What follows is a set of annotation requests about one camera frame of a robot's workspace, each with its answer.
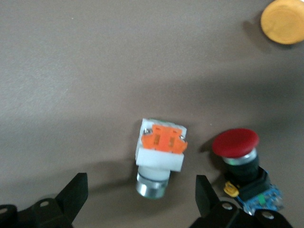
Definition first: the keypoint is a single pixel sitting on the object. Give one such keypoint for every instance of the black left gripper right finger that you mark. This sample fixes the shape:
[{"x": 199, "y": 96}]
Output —
[{"x": 206, "y": 197}]

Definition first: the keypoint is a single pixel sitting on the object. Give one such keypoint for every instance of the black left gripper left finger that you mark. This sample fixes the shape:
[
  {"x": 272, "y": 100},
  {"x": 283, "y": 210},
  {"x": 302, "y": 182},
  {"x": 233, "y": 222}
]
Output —
[{"x": 71, "y": 197}]

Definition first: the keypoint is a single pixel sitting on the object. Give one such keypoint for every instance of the green button white orange body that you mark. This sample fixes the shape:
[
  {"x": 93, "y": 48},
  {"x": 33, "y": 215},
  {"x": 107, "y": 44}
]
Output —
[{"x": 159, "y": 154}]

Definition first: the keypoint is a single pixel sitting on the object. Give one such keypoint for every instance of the yellow mushroom push button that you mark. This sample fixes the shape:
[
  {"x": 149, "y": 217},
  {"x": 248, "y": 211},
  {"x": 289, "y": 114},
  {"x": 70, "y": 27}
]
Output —
[{"x": 282, "y": 21}]

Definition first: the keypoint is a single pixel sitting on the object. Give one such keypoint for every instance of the red mushroom push button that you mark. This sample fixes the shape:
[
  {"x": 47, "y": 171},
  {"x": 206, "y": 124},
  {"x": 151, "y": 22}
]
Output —
[{"x": 235, "y": 142}]

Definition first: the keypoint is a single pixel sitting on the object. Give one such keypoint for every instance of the brown table cover mat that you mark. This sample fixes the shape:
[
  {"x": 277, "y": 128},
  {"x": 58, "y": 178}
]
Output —
[{"x": 95, "y": 71}]

